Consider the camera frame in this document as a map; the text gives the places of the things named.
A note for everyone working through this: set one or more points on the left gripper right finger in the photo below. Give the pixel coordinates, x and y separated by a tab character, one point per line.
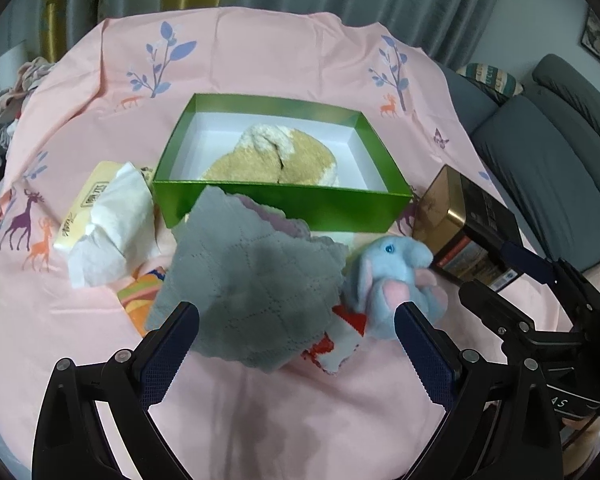
498	422

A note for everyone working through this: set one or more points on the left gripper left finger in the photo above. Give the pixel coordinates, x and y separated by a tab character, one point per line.
70	441

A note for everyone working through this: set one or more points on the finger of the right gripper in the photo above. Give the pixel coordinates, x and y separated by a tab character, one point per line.
540	269
495	312

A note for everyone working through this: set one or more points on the blue plush elephant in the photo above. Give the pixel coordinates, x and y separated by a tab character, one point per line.
391	271

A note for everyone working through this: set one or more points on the grey microfibre cloth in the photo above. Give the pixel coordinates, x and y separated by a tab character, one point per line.
263	297

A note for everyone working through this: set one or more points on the yellow and white towel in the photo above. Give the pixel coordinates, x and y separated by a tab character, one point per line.
276	154

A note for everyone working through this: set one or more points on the gold and black tin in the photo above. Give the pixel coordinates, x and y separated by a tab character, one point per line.
465	228

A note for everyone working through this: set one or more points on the dark grey sofa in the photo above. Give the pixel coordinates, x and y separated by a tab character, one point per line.
541	146

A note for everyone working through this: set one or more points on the red and white cloth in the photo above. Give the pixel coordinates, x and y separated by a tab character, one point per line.
341	338

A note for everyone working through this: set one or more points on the striped cushion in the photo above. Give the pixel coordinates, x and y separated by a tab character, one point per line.
493	78

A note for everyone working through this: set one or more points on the green cardboard box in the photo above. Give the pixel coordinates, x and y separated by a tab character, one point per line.
371	195

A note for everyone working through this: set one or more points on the yellow tissue pack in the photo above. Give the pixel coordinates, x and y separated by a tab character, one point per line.
110	228

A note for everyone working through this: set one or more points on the purple knitted cloth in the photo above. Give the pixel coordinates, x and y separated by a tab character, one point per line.
277	219

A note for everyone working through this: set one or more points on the pile of pink clothes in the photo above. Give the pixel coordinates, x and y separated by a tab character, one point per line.
14	99

